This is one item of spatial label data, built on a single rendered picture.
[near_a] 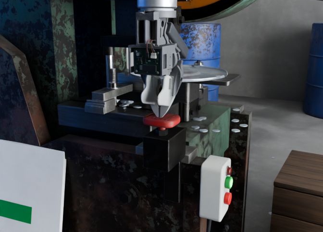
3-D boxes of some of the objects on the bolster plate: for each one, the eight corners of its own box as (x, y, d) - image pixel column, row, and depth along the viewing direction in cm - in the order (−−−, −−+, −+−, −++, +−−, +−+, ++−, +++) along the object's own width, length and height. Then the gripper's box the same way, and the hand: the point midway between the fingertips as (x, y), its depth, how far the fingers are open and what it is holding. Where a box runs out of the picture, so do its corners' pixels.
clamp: (136, 100, 106) (135, 65, 103) (104, 114, 91) (102, 73, 88) (118, 98, 108) (118, 64, 106) (84, 111, 94) (82, 72, 91)
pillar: (115, 87, 109) (114, 41, 106) (111, 88, 108) (109, 41, 104) (109, 86, 110) (107, 40, 107) (105, 88, 109) (103, 41, 105)
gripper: (122, 10, 65) (125, 122, 71) (167, 10, 61) (166, 128, 67) (144, 10, 73) (145, 112, 78) (186, 10, 69) (184, 117, 74)
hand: (161, 110), depth 75 cm, fingers closed, pressing on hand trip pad
